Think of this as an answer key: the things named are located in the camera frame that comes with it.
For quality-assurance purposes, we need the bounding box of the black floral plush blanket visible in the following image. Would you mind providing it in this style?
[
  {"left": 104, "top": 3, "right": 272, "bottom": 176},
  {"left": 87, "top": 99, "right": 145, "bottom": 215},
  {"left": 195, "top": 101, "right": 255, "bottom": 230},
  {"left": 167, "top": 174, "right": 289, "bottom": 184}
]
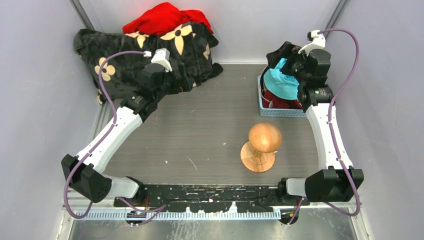
[{"left": 73, "top": 21, "right": 223, "bottom": 105}]

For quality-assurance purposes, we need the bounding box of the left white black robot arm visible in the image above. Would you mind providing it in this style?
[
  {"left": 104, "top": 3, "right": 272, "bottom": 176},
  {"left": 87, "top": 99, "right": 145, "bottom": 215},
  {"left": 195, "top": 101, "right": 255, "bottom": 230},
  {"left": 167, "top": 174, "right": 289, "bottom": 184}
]
[{"left": 61, "top": 63, "right": 195, "bottom": 207}]

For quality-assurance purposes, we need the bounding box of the light blue plastic basket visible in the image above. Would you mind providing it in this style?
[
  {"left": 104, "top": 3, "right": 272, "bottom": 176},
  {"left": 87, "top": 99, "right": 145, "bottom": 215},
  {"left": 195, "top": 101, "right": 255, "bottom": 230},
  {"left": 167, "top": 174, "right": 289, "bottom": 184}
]
[{"left": 257, "top": 76, "right": 306, "bottom": 118}]

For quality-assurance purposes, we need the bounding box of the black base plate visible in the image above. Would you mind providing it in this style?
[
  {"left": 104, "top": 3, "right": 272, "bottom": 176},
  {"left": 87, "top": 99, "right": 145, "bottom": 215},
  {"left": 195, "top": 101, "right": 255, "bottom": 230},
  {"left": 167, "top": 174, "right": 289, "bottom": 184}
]
[{"left": 129, "top": 183, "right": 310, "bottom": 213}]

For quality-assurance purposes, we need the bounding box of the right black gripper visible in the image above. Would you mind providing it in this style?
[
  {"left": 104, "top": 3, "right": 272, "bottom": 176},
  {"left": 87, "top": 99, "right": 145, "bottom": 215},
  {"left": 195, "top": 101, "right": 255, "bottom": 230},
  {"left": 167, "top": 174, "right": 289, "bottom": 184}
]
[{"left": 266, "top": 41, "right": 310, "bottom": 85}]

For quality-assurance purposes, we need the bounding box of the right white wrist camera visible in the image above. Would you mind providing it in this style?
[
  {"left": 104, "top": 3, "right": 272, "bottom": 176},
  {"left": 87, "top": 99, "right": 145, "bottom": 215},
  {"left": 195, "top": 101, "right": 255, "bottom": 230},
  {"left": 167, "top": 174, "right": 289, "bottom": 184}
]
[{"left": 297, "top": 29, "right": 326, "bottom": 56}]

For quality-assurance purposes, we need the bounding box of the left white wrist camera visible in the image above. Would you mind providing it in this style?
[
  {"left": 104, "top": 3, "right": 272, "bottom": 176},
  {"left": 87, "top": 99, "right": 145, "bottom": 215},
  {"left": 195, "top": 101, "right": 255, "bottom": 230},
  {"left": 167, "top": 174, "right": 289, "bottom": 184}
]
[{"left": 144, "top": 48, "right": 173, "bottom": 72}]

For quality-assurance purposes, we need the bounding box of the dark red bucket hat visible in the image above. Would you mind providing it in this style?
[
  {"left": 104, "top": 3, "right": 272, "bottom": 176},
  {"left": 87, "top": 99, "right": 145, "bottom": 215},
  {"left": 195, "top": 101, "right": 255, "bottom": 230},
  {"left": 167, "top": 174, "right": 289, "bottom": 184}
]
[{"left": 261, "top": 89, "right": 303, "bottom": 110}]

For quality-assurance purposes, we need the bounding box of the wooden hat stand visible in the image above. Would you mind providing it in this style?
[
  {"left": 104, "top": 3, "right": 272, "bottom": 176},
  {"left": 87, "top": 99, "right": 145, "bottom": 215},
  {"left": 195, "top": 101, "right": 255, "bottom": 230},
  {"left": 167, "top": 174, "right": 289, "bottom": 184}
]
[{"left": 240, "top": 122, "right": 283, "bottom": 173}]

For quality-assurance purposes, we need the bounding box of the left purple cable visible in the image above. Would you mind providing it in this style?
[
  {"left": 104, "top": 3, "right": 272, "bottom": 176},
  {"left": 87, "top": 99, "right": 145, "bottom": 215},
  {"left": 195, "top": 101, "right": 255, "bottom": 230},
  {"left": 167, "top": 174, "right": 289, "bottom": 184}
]
[{"left": 63, "top": 50, "right": 168, "bottom": 228}]

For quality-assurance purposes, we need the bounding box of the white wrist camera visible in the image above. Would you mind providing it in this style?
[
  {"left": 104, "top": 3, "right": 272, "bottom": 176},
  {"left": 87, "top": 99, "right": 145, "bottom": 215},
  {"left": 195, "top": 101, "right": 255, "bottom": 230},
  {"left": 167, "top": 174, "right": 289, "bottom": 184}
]
[
  {"left": 144, "top": 48, "right": 173, "bottom": 72},
  {"left": 297, "top": 29, "right": 326, "bottom": 56}
]

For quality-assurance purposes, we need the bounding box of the turquoise bucket hat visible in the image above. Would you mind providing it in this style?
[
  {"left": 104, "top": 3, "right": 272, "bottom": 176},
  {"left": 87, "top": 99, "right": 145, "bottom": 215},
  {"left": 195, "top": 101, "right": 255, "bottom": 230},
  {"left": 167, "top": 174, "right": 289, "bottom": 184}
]
[{"left": 263, "top": 58, "right": 299, "bottom": 101}]

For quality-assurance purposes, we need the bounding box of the red cloth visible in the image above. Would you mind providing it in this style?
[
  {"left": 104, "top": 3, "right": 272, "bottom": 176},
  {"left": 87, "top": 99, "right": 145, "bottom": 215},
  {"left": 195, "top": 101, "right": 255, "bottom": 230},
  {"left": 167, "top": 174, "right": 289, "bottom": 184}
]
[{"left": 122, "top": 2, "right": 213, "bottom": 35}]

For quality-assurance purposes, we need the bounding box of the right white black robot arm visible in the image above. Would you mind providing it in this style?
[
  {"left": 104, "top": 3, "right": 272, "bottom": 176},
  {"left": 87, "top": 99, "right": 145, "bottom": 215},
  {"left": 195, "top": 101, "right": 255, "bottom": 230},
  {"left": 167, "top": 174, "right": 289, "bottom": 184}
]
[{"left": 277, "top": 41, "right": 364, "bottom": 206}]

